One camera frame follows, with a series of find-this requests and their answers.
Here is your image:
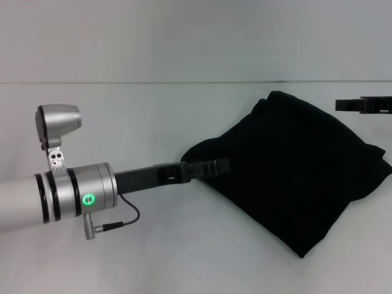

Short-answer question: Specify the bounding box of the left arm cable with plug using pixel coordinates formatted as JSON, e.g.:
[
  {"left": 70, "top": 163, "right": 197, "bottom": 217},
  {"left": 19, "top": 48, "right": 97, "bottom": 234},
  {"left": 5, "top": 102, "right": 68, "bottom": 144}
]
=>
[{"left": 83, "top": 192, "right": 141, "bottom": 241}]

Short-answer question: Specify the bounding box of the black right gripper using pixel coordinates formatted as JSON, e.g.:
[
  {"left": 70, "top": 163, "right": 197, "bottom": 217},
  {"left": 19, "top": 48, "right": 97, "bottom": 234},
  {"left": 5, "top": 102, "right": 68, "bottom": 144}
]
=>
[{"left": 334, "top": 96, "right": 392, "bottom": 115}]

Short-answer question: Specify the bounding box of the black t-shirt with white print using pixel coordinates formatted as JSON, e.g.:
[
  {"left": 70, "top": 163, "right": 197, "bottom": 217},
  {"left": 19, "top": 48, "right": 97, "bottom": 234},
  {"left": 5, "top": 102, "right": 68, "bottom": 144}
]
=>
[{"left": 179, "top": 89, "right": 392, "bottom": 260}]

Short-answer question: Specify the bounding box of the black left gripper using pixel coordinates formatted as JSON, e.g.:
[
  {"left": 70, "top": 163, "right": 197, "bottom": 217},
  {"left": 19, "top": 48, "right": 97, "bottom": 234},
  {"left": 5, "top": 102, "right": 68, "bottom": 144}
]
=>
[{"left": 113, "top": 157, "right": 230, "bottom": 195}]

